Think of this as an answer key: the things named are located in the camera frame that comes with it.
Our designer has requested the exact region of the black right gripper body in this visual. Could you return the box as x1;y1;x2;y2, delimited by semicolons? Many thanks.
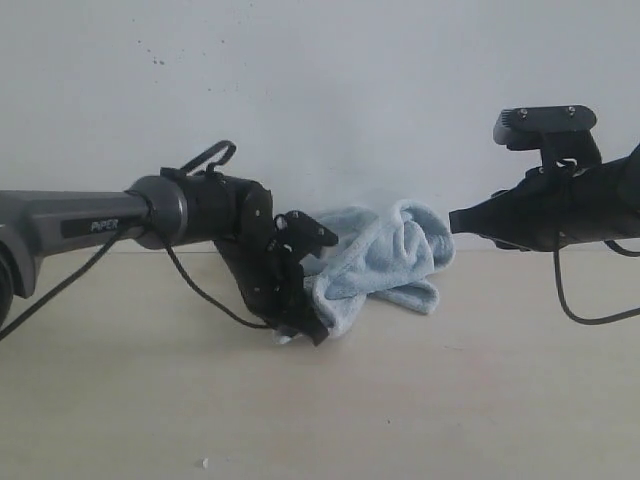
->
492;162;625;252

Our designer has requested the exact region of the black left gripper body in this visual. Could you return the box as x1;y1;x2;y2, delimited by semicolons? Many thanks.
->
181;174;300;320

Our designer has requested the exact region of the light blue fluffy towel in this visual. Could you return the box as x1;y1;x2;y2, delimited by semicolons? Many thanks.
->
302;199;455;340

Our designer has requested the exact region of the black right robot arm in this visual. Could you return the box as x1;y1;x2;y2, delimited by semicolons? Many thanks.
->
449;150;639;252

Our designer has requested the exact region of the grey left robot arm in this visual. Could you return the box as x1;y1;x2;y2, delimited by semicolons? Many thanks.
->
1;170;338;345

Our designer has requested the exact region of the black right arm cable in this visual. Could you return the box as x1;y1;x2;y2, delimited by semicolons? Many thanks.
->
552;234;640;326

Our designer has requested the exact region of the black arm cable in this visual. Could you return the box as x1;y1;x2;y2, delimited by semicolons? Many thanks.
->
0;234;274;344
552;234;640;326

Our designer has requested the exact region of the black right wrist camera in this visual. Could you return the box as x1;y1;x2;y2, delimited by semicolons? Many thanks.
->
492;104;602;168

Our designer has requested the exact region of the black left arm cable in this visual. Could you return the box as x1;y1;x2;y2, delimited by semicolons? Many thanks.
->
0;234;274;344

